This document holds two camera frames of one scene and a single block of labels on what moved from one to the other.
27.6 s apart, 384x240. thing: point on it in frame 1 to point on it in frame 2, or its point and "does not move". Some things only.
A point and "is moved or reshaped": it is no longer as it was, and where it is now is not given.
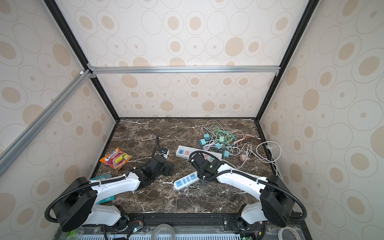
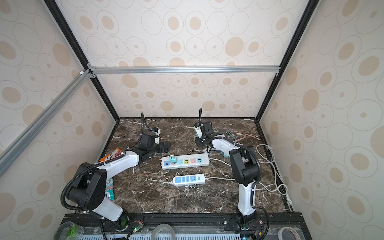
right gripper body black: [200, 176] to [200, 142]
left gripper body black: [165, 171] to [158, 148]
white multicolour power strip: [185, 151] is moved or reshaped
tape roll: [279, 236] does not move
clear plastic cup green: [76, 234] does not move
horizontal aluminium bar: [136, 69] does not move
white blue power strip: [185, 182] is moved or reshaped
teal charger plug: [206, 137] is moved or reshaped
